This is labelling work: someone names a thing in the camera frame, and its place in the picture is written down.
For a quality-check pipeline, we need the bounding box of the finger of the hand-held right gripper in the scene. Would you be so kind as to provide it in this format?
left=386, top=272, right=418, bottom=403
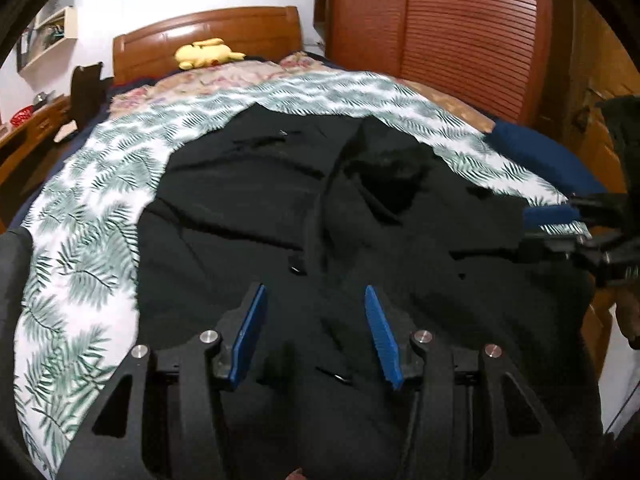
left=514, top=234, right=603, bottom=268
left=521, top=192, right=626, bottom=232

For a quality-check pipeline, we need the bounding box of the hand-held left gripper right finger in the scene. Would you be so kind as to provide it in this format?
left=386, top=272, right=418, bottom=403
left=364, top=285, right=583, bottom=480

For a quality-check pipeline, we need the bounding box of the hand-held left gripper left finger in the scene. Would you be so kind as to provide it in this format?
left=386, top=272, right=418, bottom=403
left=57, top=282, right=268, bottom=480

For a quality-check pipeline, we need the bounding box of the black double-breasted coat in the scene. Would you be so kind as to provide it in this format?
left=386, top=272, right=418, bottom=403
left=135, top=102, right=608, bottom=480

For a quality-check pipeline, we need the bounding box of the person's right hand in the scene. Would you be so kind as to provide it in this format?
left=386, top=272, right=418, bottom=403
left=613, top=285, right=640, bottom=352

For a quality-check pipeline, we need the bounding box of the navy blue bedsheet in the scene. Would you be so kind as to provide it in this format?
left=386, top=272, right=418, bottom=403
left=10, top=50, right=608, bottom=233

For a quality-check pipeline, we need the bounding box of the tan patterned blanket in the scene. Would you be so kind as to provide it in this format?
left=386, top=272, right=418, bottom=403
left=400, top=77, right=501, bottom=133

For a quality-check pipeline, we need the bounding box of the wooden door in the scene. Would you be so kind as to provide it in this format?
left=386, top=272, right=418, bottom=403
left=550, top=0, right=640, bottom=196

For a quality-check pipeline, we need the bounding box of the bed with leaf-pattern sheet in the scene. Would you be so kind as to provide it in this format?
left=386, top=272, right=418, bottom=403
left=12, top=71, right=591, bottom=480

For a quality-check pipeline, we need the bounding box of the wooden louvered wardrobe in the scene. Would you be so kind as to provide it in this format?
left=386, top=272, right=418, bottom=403
left=312, top=0, right=576, bottom=131

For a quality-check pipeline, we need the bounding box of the dark grey folded garment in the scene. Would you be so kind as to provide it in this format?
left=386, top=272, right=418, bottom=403
left=0, top=227, right=36, bottom=480

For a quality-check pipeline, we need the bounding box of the floral quilt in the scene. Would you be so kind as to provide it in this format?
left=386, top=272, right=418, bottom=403
left=107, top=55, right=351, bottom=116

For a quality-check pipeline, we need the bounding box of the yellow plush toy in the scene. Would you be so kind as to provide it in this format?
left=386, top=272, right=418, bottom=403
left=174, top=37, right=246, bottom=71

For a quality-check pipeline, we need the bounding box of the wooden desk with cabinets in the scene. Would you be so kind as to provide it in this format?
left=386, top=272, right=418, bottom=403
left=0, top=92, right=76, bottom=233

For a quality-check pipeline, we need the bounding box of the dark wooden chair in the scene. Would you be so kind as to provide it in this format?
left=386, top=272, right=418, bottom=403
left=70, top=61, right=115, bottom=133

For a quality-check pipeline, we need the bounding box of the wooden bed headboard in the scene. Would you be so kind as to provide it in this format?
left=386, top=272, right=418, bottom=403
left=112, top=6, right=306, bottom=86

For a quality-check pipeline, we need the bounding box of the metal door handle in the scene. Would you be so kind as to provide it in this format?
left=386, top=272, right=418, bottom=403
left=575, top=87, right=603, bottom=131

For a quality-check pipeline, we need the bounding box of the white wall shelf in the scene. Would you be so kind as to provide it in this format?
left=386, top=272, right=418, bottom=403
left=15, top=0, right=83, bottom=73

